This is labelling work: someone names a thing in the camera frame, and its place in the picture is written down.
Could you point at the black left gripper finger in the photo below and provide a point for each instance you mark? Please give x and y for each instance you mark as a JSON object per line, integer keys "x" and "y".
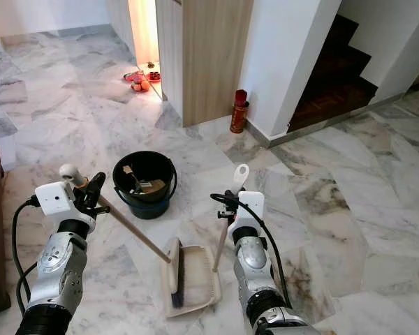
{"x": 96, "y": 187}

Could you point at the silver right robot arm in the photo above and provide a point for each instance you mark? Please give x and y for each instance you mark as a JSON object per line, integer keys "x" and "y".
{"x": 253, "y": 258}

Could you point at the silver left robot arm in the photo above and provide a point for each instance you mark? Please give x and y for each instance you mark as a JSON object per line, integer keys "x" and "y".
{"x": 59, "y": 269}

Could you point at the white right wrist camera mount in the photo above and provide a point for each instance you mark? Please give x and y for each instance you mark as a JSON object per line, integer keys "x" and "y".
{"x": 250, "y": 208}

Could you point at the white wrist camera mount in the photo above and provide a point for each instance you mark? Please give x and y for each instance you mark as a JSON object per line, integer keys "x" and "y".
{"x": 250, "y": 208}
{"x": 54, "y": 200}

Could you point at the plate of oranges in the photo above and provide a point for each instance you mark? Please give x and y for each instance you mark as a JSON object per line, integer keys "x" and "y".
{"x": 140, "y": 86}

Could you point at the dark wooden staircase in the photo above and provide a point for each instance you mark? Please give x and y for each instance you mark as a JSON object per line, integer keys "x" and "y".
{"x": 332, "y": 80}

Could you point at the light wooden cabinet panel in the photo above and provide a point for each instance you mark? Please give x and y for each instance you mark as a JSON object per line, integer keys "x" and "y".
{"x": 209, "y": 56}

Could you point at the red cylindrical can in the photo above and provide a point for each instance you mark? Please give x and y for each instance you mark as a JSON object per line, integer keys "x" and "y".
{"x": 239, "y": 112}

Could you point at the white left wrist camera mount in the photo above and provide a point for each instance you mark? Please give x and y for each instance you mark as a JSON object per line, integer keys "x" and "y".
{"x": 54, "y": 200}

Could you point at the black plastic bucket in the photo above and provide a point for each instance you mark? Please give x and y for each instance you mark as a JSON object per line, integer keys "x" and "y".
{"x": 143, "y": 208}

